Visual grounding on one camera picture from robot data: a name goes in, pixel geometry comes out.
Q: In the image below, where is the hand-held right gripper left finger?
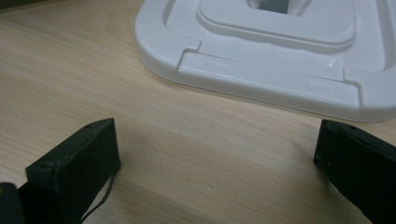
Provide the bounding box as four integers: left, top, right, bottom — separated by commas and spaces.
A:
20, 118, 121, 224

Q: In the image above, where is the thin black finger wire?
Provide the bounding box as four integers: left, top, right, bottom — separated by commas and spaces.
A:
79, 174, 116, 224

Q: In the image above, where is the white lidded storage box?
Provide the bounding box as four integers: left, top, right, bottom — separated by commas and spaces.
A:
134, 0, 396, 123

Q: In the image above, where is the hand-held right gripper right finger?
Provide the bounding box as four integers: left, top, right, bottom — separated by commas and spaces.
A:
313, 119, 396, 224

